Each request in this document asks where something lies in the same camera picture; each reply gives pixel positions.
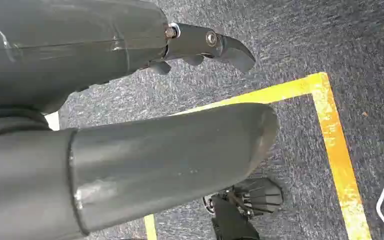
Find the black robot leg and foot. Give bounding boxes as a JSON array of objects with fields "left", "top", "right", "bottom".
[{"left": 202, "top": 177, "right": 284, "bottom": 240}]

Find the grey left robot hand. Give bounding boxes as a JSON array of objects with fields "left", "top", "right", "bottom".
[{"left": 0, "top": 0, "right": 281, "bottom": 240}]

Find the yellow floor tape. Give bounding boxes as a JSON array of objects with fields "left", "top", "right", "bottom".
[{"left": 143, "top": 71, "right": 374, "bottom": 240}]

